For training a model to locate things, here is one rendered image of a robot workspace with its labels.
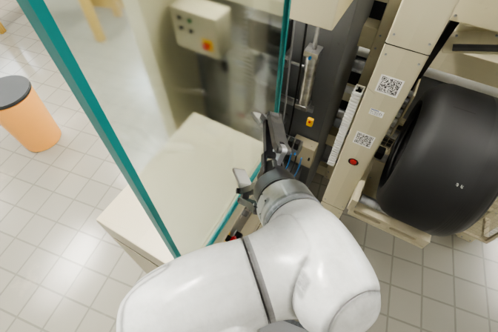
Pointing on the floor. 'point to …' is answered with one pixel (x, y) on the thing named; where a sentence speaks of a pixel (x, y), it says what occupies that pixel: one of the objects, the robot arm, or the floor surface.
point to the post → (400, 64)
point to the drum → (26, 115)
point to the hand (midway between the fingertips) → (249, 145)
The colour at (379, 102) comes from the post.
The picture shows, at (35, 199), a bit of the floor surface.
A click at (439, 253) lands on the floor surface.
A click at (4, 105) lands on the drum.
